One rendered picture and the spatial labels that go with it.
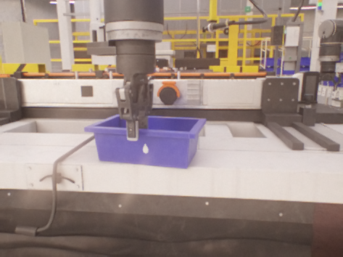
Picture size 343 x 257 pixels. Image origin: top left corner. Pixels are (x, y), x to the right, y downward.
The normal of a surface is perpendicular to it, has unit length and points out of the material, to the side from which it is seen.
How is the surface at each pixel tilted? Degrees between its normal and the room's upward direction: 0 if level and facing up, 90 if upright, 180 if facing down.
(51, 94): 90
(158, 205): 90
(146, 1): 90
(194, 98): 90
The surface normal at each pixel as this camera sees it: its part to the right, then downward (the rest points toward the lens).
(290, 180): -0.10, 0.20
